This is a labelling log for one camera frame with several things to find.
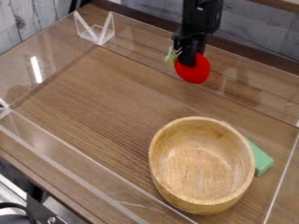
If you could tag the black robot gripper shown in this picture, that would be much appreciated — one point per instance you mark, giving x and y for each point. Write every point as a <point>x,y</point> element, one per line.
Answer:
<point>200,21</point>

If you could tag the red felt fruit green leaf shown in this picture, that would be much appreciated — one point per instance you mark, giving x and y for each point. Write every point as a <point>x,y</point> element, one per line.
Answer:
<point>193,74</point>

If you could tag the round wooden bowl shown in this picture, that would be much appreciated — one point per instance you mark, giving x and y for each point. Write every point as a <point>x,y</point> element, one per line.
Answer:
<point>201,164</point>

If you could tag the green sponge block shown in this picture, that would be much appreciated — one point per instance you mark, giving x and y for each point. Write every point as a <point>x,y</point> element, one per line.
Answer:
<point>263,161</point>

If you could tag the black table clamp bracket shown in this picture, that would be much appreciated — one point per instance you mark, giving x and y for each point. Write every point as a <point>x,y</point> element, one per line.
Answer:
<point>42,215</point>

